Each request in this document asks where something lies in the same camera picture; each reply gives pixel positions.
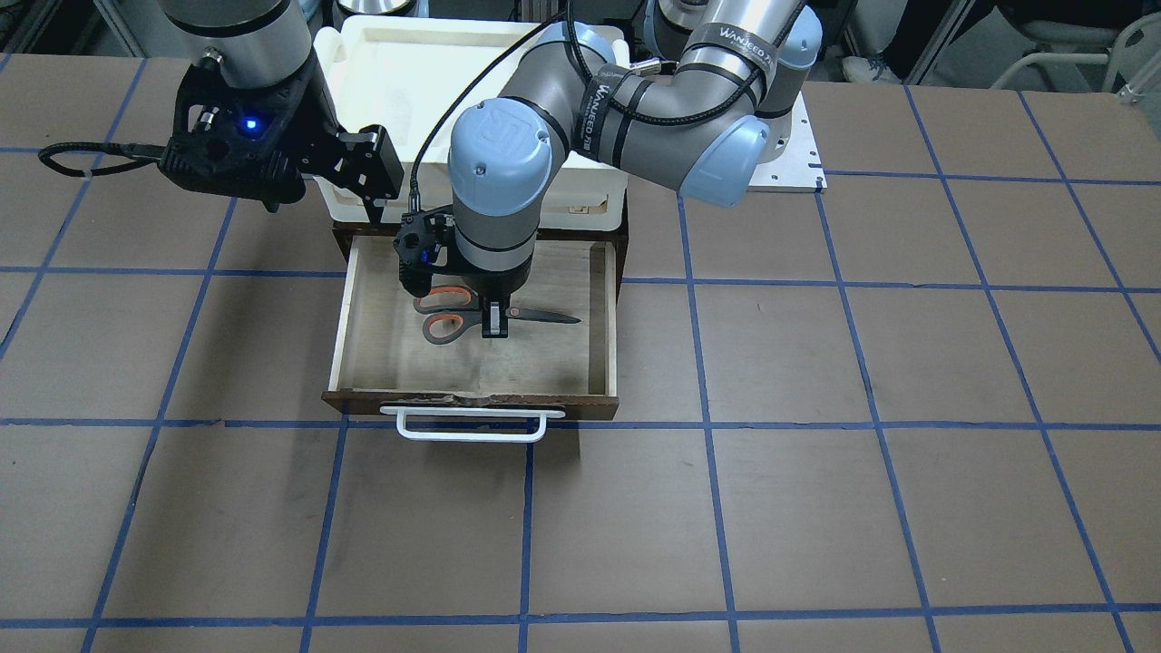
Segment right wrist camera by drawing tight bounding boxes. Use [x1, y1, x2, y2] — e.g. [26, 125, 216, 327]
[167, 48, 229, 151]

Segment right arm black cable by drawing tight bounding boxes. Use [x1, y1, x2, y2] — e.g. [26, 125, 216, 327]
[38, 141, 173, 178]

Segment grey orange handled scissors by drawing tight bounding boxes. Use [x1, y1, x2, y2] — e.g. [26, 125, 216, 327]
[412, 285, 581, 346]

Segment dark wooden drawer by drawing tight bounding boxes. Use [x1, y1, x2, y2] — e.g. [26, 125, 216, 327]
[323, 224, 627, 443]

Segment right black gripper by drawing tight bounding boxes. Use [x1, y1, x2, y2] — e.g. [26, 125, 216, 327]
[159, 53, 404, 227]

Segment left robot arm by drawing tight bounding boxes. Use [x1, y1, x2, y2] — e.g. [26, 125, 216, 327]
[448, 1, 822, 338]

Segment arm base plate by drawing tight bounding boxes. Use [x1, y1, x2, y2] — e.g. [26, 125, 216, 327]
[747, 93, 828, 193]

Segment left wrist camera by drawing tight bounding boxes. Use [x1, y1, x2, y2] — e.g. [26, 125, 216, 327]
[394, 204, 456, 297]

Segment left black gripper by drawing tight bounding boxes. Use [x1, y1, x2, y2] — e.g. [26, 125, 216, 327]
[459, 258, 532, 338]

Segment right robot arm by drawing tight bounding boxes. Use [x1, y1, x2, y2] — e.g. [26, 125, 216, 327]
[158, 1, 404, 224]

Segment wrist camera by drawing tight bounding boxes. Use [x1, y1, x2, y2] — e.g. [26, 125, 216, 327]
[167, 48, 229, 151]
[394, 204, 456, 297]

